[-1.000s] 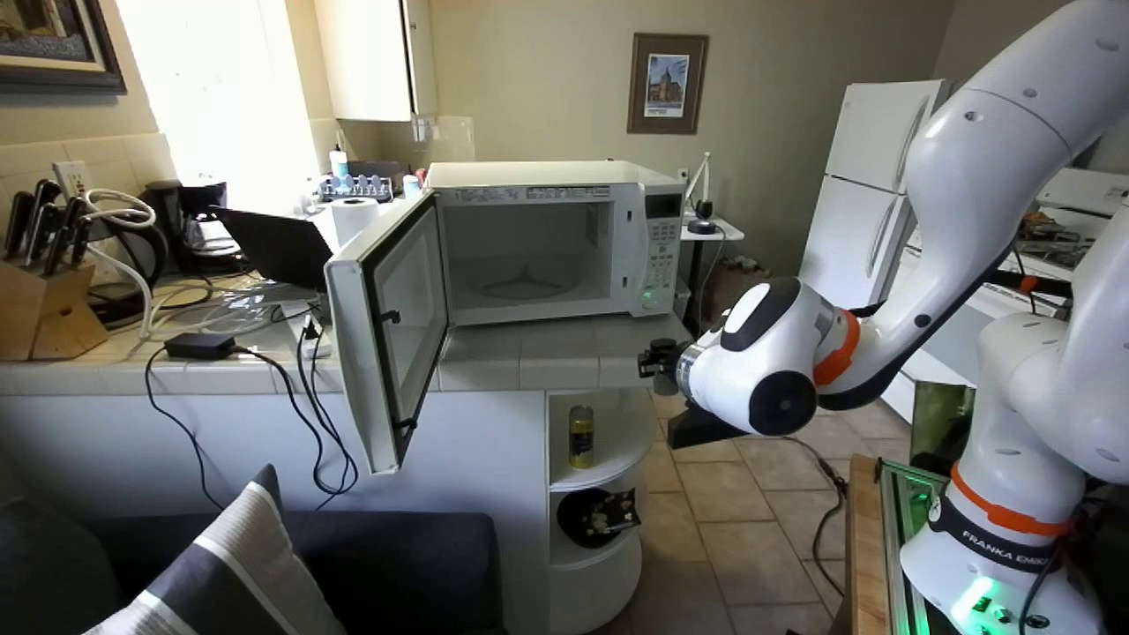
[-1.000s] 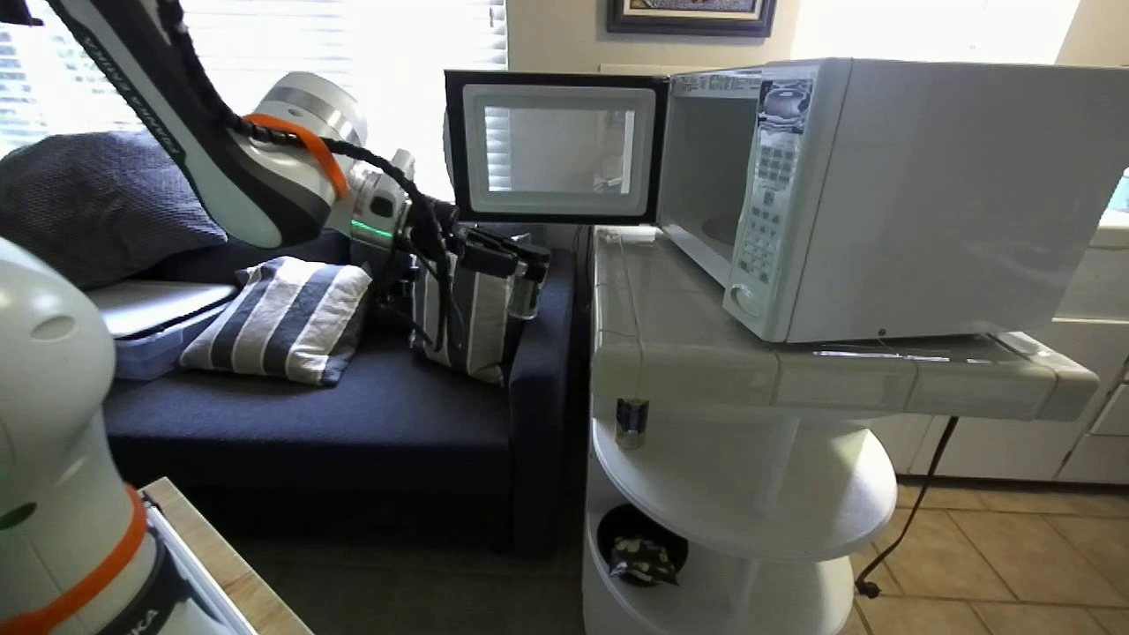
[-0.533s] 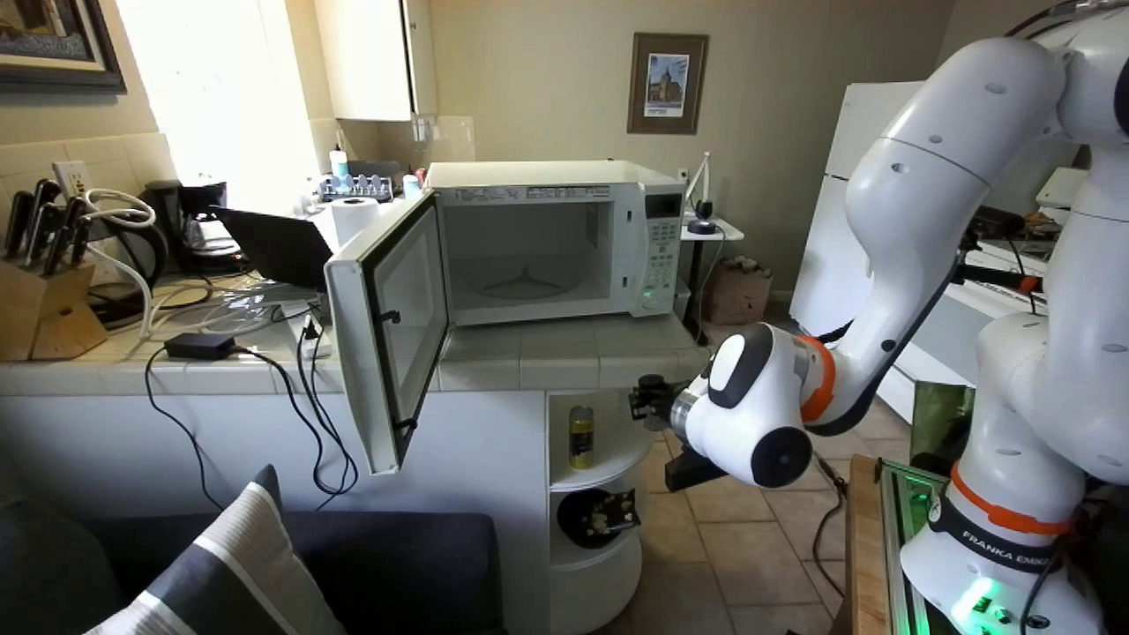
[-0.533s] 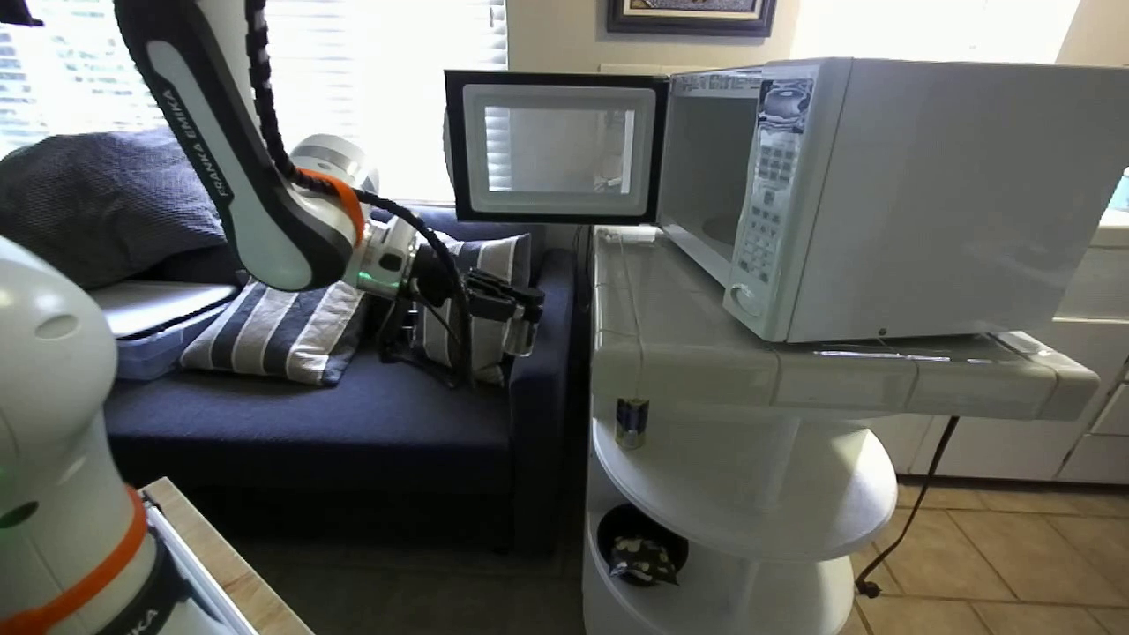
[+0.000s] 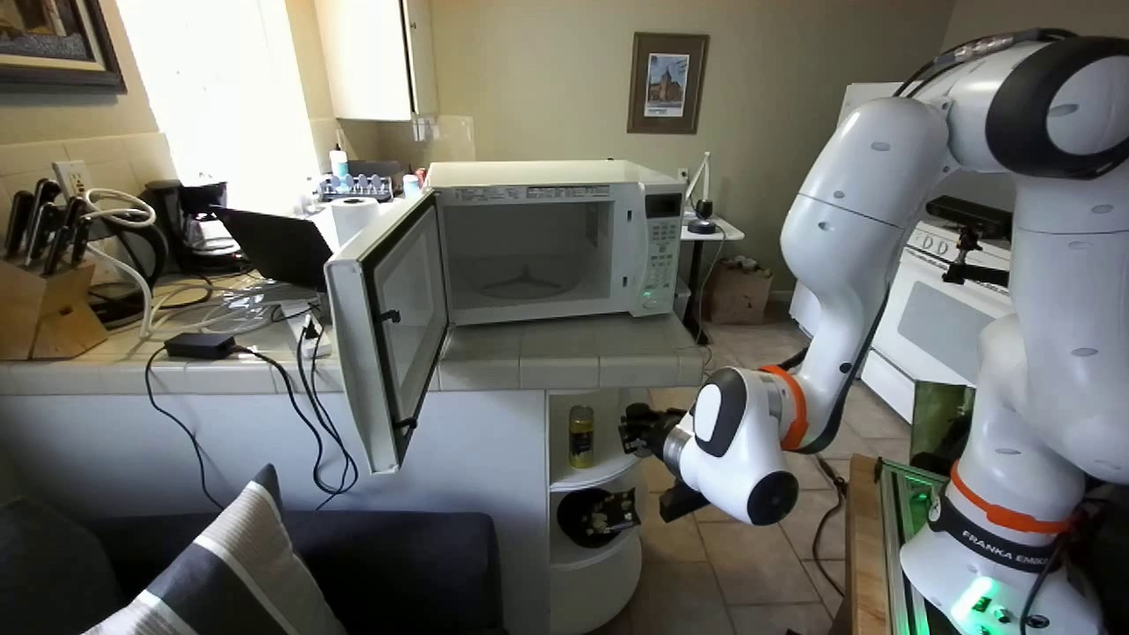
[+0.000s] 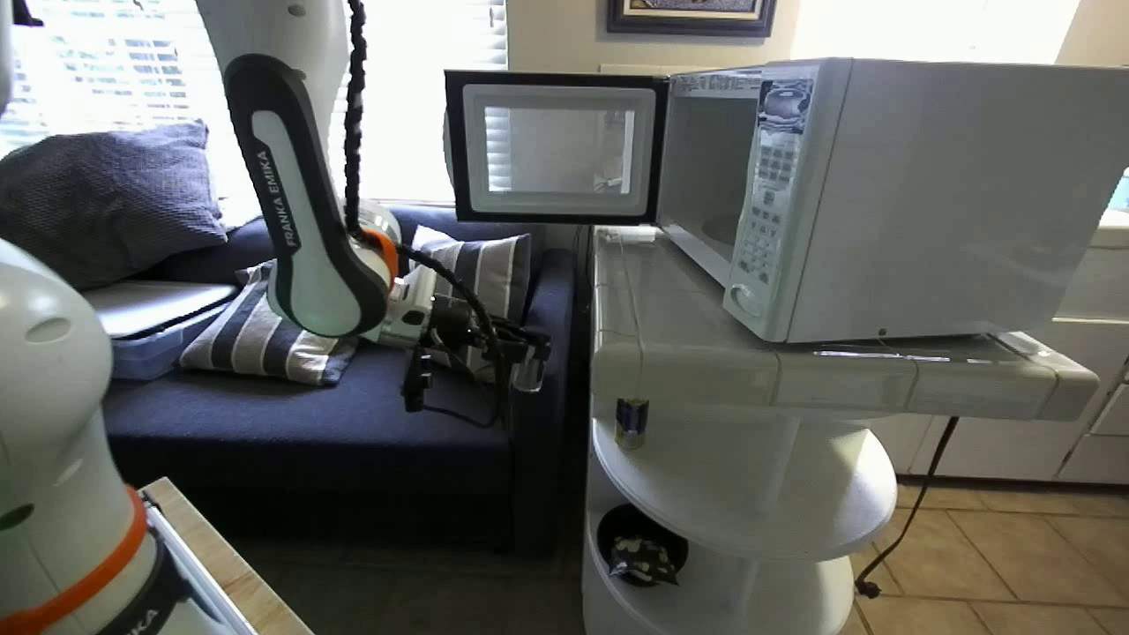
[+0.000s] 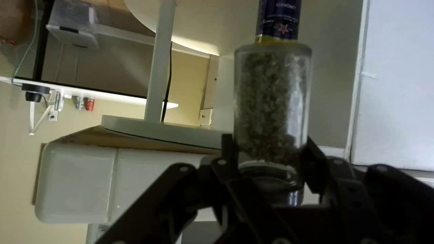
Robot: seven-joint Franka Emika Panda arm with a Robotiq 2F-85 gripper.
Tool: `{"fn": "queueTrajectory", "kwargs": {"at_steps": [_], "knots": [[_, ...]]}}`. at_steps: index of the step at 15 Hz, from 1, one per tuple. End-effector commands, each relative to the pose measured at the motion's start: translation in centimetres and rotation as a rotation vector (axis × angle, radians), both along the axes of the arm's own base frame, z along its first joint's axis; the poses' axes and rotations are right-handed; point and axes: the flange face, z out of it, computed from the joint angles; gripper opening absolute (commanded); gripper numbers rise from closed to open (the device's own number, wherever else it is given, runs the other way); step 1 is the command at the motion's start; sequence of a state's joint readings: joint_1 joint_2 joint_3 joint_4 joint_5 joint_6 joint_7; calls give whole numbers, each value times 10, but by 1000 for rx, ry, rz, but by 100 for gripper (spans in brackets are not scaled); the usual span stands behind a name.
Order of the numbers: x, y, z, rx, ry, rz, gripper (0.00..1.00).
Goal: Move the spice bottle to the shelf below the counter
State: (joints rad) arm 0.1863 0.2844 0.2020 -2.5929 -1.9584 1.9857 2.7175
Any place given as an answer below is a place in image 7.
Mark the glass spice bottle green herbs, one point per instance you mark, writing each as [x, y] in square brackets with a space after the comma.
[272, 100]

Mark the white green bottle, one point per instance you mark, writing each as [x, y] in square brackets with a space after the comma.
[161, 68]

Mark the yellow blue drink can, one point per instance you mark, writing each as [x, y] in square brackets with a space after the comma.
[279, 21]

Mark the grey plastic box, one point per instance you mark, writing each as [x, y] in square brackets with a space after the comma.
[73, 22]

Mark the small white tripod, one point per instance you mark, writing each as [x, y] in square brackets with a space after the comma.
[56, 104]

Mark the small red cup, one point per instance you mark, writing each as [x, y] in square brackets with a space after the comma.
[90, 104]

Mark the small grey cup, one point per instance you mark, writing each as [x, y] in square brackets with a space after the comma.
[78, 102]

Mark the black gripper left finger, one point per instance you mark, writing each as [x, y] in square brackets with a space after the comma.
[181, 198]

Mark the brown cardboard box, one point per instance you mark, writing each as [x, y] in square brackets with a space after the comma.
[14, 22]

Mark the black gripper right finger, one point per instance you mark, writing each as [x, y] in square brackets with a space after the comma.
[384, 204]

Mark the small black cylinder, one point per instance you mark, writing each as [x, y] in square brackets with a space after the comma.
[36, 93]

